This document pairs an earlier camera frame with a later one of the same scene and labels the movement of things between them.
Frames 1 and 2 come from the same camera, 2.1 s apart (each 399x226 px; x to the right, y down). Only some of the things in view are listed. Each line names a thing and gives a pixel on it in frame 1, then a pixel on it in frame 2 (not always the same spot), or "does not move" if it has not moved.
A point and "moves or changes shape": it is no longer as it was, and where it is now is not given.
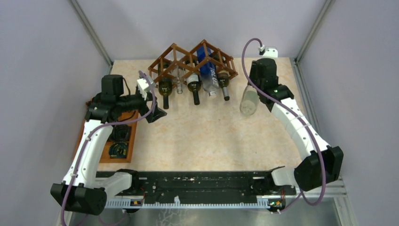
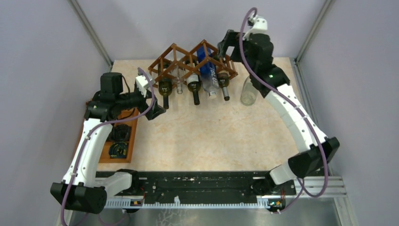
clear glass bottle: (249, 101) moves or changes shape
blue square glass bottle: (209, 74) does not move
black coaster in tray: (121, 133) does not move
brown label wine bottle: (223, 78) does not move
